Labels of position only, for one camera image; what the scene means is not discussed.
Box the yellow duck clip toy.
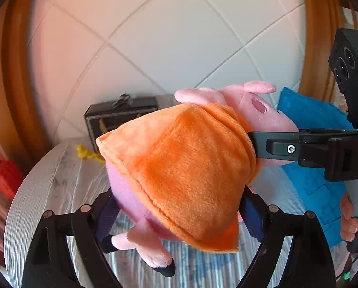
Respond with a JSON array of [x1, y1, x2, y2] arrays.
[[76, 144, 106, 164]]

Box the black cable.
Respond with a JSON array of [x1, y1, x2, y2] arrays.
[[335, 243, 358, 285]]

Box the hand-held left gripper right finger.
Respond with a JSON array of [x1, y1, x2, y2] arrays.
[[237, 187, 337, 288]]

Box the wooden wall frame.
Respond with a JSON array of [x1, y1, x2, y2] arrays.
[[297, 0, 347, 111], [0, 0, 62, 162]]

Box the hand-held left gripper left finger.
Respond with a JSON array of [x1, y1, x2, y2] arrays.
[[21, 190, 121, 288]]

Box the cloth-covered round desktop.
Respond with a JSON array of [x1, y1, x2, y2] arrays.
[[3, 138, 347, 288]]

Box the wooden glass cabinet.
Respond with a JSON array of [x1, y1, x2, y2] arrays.
[[336, 0, 358, 33]]

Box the person's right hand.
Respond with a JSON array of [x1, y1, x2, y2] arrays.
[[339, 193, 358, 242]]

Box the black gift box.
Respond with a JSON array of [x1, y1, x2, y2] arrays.
[[83, 96, 158, 153]]

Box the pig plush orange dress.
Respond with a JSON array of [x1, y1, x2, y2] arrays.
[[95, 80, 301, 277]]

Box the dark hair clip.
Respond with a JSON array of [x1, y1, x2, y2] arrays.
[[112, 93, 134, 108]]

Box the small red suitcase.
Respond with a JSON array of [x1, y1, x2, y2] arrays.
[[0, 152, 25, 200]]

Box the blue plastic crate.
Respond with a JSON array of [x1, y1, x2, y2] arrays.
[[276, 87, 352, 248]]

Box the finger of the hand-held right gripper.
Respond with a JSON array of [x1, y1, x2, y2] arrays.
[[248, 128, 358, 168]]

